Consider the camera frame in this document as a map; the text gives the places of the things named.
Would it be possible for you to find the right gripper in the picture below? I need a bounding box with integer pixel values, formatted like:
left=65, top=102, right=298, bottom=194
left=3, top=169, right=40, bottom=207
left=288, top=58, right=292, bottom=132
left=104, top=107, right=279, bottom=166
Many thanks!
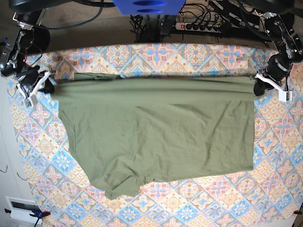
left=16, top=66, right=54, bottom=94

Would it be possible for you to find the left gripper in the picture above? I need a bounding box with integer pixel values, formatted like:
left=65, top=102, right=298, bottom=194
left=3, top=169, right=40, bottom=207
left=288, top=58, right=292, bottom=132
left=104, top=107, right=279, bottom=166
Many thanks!
left=253, top=54, right=292, bottom=96

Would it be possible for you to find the green t-shirt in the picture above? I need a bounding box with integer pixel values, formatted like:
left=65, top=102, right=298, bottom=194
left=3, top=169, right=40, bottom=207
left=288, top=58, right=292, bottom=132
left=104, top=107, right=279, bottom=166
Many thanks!
left=51, top=77, right=258, bottom=199

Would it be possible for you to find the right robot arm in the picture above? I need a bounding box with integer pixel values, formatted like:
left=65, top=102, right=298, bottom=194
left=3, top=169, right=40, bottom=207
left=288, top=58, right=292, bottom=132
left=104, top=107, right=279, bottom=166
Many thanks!
left=0, top=0, right=66, bottom=95

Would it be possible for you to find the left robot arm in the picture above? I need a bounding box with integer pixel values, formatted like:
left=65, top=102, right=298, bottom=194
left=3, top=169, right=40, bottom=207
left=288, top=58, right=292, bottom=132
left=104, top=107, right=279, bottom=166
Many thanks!
left=237, top=0, right=303, bottom=96

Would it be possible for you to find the black round stool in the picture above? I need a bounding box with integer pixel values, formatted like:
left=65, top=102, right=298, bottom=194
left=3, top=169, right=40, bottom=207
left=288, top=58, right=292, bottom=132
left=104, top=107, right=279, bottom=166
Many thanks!
left=28, top=27, right=51, bottom=54

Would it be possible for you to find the white power strip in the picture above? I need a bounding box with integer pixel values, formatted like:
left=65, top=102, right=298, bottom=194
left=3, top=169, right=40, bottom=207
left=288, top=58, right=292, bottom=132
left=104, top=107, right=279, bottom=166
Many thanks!
left=175, top=22, right=220, bottom=33

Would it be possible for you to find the patterned tablecloth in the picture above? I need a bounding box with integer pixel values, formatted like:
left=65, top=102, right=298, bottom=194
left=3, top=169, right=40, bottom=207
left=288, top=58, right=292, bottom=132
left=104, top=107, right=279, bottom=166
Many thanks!
left=2, top=44, right=303, bottom=227

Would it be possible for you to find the blue clamp lower left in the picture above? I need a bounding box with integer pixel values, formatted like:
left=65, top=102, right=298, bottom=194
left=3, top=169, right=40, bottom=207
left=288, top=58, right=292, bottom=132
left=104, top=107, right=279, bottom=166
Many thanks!
left=4, top=209, right=51, bottom=225

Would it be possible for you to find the orange clamp lower right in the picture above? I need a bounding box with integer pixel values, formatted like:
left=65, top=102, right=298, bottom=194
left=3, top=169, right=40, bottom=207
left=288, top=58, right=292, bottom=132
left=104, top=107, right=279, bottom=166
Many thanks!
left=293, top=210, right=302, bottom=215

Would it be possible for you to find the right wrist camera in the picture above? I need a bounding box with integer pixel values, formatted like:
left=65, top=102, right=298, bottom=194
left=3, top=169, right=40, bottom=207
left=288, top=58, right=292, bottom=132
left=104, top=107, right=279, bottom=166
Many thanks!
left=24, top=95, right=38, bottom=108

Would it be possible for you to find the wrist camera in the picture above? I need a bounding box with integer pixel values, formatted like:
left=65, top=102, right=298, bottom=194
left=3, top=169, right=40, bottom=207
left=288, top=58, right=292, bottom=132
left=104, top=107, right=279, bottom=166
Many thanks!
left=278, top=90, right=293, bottom=102
left=24, top=95, right=38, bottom=108

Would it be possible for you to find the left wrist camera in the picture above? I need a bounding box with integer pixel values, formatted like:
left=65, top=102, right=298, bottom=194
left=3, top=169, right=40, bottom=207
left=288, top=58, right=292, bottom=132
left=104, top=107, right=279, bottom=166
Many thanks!
left=278, top=90, right=293, bottom=102

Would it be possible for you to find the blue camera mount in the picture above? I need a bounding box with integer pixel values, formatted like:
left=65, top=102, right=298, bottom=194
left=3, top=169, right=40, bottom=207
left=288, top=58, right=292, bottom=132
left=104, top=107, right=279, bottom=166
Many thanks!
left=112, top=0, right=186, bottom=16

